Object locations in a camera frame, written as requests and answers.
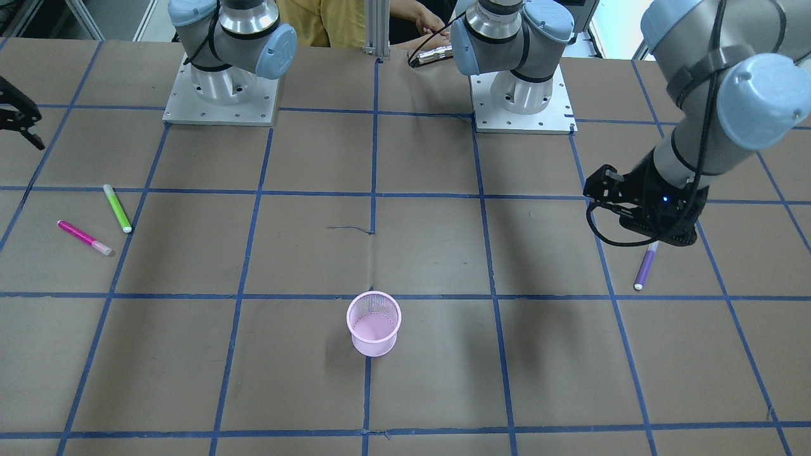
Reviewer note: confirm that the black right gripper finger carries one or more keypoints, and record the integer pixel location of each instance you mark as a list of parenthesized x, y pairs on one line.
[(31, 135)]

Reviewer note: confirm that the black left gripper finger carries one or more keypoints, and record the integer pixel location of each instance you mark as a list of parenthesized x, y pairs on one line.
[(607, 188)]

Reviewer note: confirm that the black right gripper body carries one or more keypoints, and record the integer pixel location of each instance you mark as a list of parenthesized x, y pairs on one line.
[(17, 114)]

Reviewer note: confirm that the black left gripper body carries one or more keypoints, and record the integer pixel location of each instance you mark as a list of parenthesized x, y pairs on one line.
[(641, 178)]

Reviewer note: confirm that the purple pen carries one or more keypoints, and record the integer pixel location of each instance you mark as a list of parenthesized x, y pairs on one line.
[(645, 266)]

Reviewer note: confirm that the pink pen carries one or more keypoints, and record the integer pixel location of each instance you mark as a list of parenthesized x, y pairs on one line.
[(84, 237)]

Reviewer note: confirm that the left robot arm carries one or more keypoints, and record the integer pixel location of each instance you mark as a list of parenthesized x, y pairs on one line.
[(732, 68)]

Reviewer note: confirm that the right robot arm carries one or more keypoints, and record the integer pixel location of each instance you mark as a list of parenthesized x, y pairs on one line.
[(235, 53)]

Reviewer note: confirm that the pink mesh cup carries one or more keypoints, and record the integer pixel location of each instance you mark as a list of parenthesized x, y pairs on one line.
[(374, 319)]

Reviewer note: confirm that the green pen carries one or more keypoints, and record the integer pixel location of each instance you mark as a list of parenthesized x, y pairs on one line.
[(118, 209)]

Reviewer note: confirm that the person in yellow shirt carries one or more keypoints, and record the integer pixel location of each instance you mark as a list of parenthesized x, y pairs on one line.
[(341, 24)]

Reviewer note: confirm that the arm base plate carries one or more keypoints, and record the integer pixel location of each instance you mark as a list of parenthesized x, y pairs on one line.
[(230, 97), (505, 104)]

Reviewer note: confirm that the aluminium frame post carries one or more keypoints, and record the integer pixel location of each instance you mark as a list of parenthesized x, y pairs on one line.
[(376, 27)]

